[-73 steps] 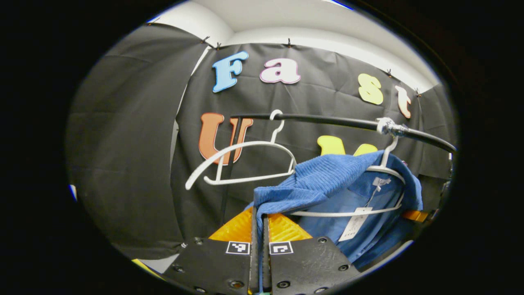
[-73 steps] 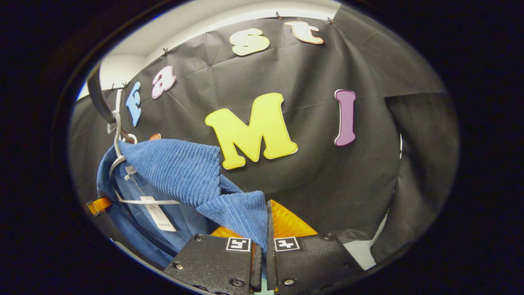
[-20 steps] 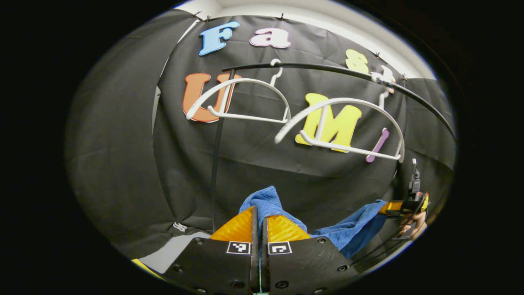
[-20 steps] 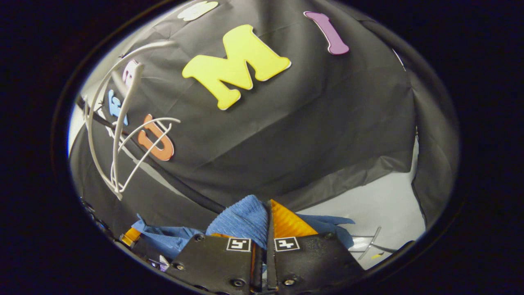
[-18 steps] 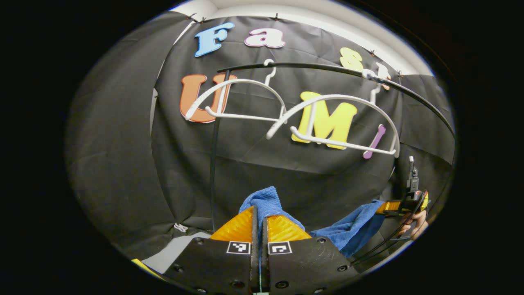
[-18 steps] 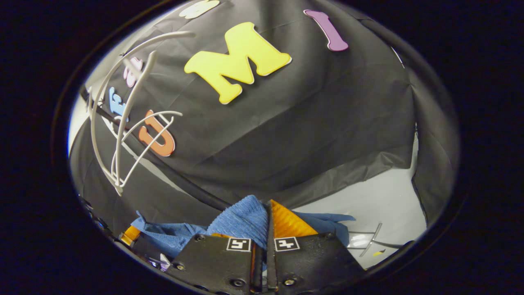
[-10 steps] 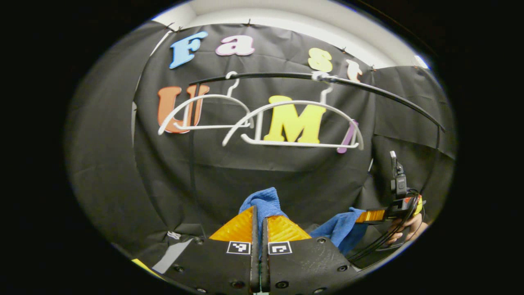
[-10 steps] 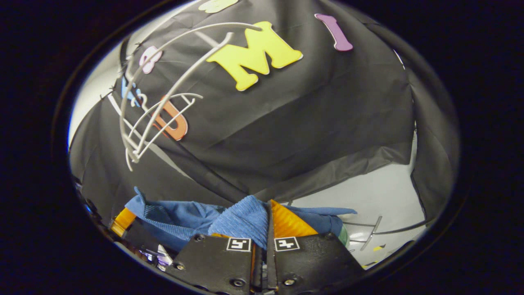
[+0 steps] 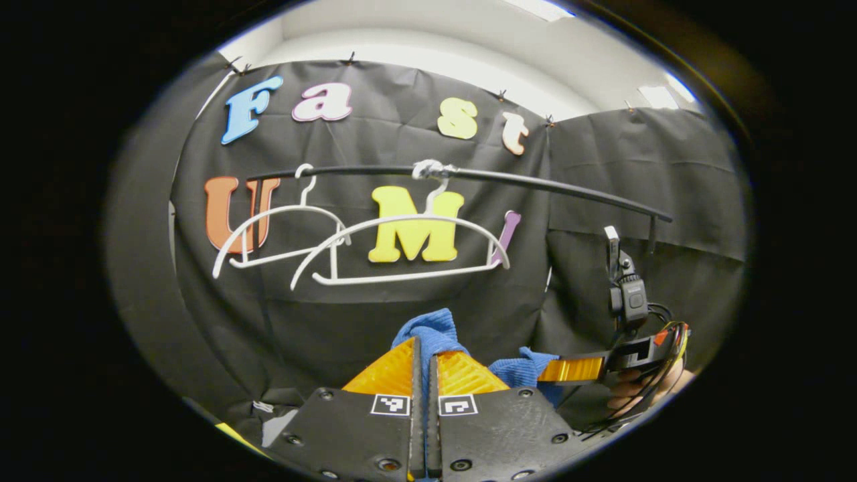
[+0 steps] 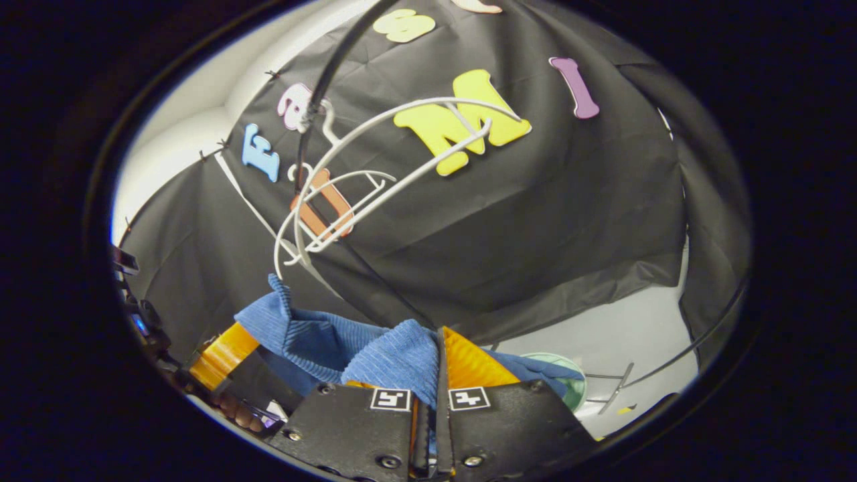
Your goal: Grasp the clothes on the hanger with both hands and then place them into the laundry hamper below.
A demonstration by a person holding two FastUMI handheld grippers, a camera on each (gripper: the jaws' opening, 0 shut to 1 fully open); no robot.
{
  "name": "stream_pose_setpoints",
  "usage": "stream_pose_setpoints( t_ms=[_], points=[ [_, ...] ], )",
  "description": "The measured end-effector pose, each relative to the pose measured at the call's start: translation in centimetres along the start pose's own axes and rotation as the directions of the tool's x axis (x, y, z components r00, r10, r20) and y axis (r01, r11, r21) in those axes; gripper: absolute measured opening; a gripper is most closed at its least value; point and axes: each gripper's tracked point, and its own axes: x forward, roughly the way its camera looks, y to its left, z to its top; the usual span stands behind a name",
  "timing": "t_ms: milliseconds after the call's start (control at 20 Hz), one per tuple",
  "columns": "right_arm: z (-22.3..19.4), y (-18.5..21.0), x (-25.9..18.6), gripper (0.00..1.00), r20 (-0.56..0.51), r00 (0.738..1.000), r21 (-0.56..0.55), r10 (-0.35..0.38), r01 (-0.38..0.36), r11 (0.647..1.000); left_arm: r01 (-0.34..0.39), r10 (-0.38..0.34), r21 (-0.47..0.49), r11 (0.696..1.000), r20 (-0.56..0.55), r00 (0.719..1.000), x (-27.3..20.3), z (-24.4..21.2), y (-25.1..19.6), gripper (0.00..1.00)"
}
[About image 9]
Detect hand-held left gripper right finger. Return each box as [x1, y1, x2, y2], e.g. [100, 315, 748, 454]
[426, 351, 591, 481]

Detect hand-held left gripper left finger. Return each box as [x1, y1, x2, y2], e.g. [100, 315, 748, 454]
[266, 336, 426, 482]

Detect blue corduroy shirt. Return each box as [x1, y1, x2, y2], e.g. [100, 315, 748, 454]
[392, 308, 564, 408]

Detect white hanger with taped hook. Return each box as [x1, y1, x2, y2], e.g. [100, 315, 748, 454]
[290, 159, 512, 291]

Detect white plastic clothes hanger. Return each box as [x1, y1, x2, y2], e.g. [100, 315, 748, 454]
[212, 163, 353, 279]

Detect white object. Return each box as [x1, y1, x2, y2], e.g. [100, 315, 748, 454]
[252, 400, 299, 449]

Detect yellow object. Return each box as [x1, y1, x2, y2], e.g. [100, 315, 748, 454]
[214, 422, 268, 460]

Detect black backdrop cloth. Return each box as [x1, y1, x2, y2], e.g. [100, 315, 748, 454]
[104, 54, 749, 429]

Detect long ceiling light panel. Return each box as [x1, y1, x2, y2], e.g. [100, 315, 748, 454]
[502, 0, 576, 23]

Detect black cable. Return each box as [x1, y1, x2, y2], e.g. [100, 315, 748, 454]
[579, 303, 692, 443]

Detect black clothes rail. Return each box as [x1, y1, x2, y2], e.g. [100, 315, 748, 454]
[246, 163, 674, 254]

